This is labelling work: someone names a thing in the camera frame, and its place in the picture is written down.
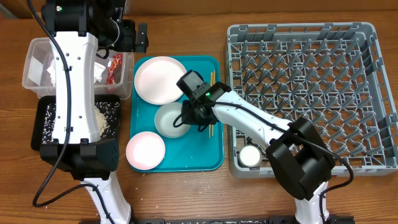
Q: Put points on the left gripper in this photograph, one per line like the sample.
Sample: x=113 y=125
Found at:
x=129 y=43

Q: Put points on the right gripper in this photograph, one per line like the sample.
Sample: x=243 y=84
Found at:
x=189 y=117

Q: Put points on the grey bowl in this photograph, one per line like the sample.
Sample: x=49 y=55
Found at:
x=165 y=117

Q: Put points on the red snack wrapper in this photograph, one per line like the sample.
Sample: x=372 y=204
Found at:
x=116 y=63

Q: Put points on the wooden chopstick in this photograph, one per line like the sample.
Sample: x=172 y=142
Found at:
x=213 y=81
x=209 y=128

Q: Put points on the white napkin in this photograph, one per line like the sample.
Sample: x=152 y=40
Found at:
x=98 y=71

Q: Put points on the large white plate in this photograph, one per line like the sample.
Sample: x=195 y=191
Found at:
x=156 y=80

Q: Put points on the small pink plate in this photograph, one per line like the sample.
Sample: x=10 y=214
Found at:
x=145 y=150

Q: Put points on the small white cup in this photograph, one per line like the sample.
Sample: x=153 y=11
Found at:
x=250 y=156

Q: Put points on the pile of rice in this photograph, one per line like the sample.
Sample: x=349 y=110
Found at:
x=107 y=118

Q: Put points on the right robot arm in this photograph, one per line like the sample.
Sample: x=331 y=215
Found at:
x=297 y=154

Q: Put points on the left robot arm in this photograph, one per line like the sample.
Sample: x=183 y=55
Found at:
x=77 y=31

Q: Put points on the clear plastic waste bin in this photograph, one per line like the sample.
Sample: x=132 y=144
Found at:
x=39 y=71

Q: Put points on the black food waste tray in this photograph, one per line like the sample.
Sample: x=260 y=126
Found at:
x=40 y=114

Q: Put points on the grey dishwasher rack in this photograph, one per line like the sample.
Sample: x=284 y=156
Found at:
x=332 y=74

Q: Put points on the teal serving tray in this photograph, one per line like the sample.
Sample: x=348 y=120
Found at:
x=194 y=151

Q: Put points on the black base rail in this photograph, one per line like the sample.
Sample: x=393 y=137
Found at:
x=270 y=220

